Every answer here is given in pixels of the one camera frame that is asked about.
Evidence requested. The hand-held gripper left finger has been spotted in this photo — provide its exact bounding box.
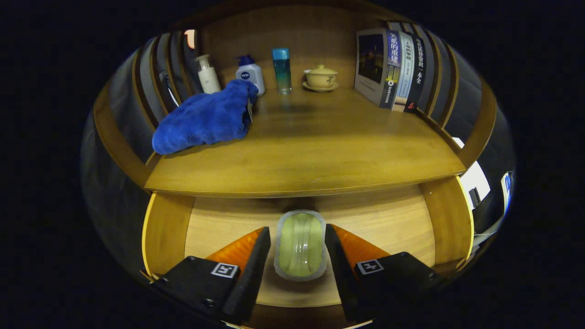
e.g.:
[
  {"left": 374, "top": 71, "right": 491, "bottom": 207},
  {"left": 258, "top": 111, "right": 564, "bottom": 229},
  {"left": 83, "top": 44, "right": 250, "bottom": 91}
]
[{"left": 151, "top": 226, "right": 271, "bottom": 326}]

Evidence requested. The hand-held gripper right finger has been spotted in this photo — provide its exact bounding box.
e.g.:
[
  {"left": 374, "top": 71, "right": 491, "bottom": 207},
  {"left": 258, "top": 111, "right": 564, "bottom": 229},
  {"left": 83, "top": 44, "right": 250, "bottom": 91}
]
[{"left": 324, "top": 224, "right": 446, "bottom": 323}]

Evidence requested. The wooden drawer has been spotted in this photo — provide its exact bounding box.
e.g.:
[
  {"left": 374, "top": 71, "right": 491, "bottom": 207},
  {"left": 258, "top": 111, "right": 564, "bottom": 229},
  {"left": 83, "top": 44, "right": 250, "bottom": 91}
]
[{"left": 141, "top": 176, "right": 476, "bottom": 328}]

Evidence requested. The wooden cabinet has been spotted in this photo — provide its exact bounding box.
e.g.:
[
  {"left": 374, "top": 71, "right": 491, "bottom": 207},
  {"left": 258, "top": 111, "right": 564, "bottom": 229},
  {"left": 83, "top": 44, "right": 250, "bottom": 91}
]
[{"left": 94, "top": 2, "right": 499, "bottom": 195}]

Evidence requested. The blue towel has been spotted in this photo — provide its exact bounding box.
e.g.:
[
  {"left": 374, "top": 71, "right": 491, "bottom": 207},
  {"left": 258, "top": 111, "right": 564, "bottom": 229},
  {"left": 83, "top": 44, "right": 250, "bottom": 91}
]
[{"left": 152, "top": 80, "right": 259, "bottom": 156}]

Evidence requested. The yellow lidded teacup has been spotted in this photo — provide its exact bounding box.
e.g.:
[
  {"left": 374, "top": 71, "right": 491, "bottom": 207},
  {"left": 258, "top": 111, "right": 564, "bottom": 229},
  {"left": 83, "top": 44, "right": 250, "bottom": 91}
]
[{"left": 303, "top": 64, "right": 340, "bottom": 93}]

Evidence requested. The white lotion bottle blue cap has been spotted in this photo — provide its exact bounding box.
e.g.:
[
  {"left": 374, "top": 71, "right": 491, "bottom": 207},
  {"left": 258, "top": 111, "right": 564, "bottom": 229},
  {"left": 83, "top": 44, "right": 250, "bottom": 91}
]
[{"left": 235, "top": 55, "right": 266, "bottom": 96}]

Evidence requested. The white pump bottle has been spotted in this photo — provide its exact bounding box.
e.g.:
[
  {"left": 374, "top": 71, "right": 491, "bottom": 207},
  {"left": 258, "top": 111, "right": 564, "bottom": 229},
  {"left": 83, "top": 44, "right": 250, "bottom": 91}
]
[{"left": 195, "top": 54, "right": 222, "bottom": 95}]

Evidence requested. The teal clear bottle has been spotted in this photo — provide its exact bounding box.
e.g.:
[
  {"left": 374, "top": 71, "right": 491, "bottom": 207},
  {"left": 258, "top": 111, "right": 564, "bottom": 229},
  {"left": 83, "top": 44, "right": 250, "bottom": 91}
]
[{"left": 271, "top": 48, "right": 292, "bottom": 95}]

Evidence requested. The grey book blue spine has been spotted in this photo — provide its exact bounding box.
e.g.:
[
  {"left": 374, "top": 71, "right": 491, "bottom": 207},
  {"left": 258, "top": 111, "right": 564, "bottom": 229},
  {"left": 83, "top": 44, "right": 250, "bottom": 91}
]
[{"left": 354, "top": 28, "right": 403, "bottom": 109}]

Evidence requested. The black spine book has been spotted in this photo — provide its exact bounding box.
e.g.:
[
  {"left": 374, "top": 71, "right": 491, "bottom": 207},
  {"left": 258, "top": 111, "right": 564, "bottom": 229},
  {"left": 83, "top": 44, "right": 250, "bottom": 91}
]
[{"left": 404, "top": 33, "right": 428, "bottom": 114}]

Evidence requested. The white spine book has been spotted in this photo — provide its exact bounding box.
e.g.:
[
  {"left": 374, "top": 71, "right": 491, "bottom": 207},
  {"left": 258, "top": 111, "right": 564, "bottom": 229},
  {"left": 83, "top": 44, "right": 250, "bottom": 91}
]
[{"left": 392, "top": 31, "right": 416, "bottom": 112}]

